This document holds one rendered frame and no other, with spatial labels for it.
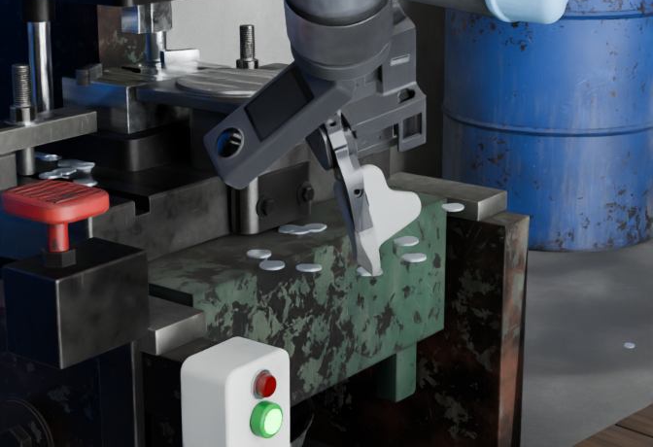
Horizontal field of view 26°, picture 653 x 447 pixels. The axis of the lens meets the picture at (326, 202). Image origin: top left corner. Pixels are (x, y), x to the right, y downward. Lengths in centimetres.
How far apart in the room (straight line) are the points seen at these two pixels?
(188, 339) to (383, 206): 20
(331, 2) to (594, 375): 190
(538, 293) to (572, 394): 57
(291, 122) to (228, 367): 20
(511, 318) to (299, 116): 57
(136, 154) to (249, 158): 34
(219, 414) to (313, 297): 27
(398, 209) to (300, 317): 26
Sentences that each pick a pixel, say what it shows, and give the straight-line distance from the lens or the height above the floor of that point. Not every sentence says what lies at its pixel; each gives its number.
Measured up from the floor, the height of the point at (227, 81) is 78.
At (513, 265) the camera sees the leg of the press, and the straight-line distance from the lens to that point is 150.
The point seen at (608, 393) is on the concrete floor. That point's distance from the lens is 269.
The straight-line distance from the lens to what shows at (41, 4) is 141.
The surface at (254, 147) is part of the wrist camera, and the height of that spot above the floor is 80.
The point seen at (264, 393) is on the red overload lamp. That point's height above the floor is 61.
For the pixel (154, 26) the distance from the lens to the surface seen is 141.
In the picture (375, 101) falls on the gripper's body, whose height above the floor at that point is 83.
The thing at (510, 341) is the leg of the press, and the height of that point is 49.
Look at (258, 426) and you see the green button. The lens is 109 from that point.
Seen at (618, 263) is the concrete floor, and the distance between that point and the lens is 344.
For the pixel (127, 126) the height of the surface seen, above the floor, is 74.
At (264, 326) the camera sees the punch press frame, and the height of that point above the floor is 59.
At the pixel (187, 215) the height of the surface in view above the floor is 68.
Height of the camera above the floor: 103
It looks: 15 degrees down
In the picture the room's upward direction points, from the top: straight up
